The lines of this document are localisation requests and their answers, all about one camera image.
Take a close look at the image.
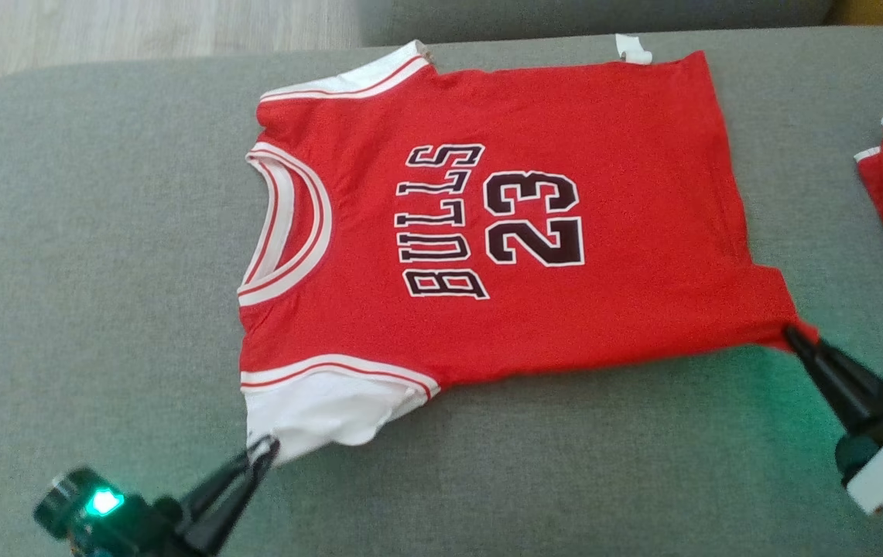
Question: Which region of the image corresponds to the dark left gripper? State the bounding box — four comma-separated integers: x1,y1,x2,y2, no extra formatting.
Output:
33,439,281,557

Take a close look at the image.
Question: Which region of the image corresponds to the red Bulls 23 jersey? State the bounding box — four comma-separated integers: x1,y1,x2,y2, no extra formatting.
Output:
236,35,821,465

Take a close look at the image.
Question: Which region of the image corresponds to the large grey sofa seat cushion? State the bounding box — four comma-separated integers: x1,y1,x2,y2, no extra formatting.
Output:
0,26,883,557

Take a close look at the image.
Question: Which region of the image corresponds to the small grey sofa seat cushion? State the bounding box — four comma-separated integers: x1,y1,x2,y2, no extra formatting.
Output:
356,0,835,47

